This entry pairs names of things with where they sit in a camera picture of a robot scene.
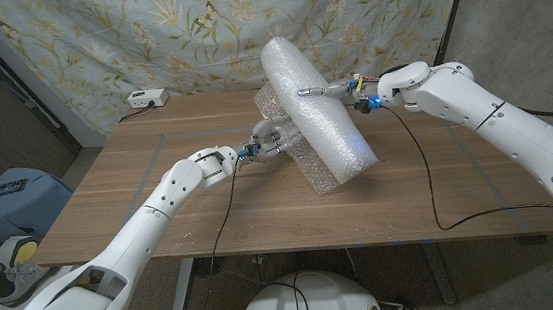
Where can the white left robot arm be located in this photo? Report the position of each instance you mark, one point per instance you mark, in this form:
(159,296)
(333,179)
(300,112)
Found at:
(138,237)

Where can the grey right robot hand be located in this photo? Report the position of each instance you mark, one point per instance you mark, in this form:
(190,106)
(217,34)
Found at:
(341,89)

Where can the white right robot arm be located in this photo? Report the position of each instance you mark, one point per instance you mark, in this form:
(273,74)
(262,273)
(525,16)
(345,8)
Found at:
(494,116)

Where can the white power strip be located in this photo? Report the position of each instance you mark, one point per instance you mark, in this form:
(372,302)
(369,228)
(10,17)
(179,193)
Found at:
(148,98)

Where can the grey table leg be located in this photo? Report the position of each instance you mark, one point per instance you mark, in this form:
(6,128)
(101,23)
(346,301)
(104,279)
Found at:
(183,288)
(440,276)

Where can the grey white sneaker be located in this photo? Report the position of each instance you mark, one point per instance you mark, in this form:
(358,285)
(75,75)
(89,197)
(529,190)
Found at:
(7,289)

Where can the bubble wrap roll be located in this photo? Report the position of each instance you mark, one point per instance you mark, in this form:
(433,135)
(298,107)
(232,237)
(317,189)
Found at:
(318,116)

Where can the floral printed backdrop cloth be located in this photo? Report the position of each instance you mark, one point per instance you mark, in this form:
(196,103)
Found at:
(96,40)

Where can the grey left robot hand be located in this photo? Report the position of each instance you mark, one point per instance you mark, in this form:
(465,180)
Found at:
(270,138)

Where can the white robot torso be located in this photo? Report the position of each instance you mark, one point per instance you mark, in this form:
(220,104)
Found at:
(279,305)

